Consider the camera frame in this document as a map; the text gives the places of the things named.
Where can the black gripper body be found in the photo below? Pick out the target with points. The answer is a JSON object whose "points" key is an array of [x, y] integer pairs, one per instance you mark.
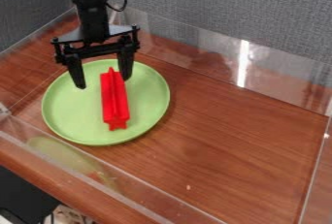
{"points": [[122, 42]]}

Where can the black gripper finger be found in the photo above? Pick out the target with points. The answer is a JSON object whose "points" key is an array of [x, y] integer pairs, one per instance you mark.
{"points": [[125, 57], [75, 70]]}

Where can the red ridged carrot block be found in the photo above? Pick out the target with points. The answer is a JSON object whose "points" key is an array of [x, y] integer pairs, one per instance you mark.
{"points": [[114, 100]]}

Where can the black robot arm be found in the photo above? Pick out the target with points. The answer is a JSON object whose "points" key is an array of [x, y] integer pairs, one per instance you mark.
{"points": [[96, 38]]}

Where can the green round plate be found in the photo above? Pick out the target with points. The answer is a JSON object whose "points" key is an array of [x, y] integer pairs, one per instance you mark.
{"points": [[72, 113]]}

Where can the clear acrylic enclosure wall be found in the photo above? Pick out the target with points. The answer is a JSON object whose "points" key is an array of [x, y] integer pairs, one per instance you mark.
{"points": [[238, 154]]}

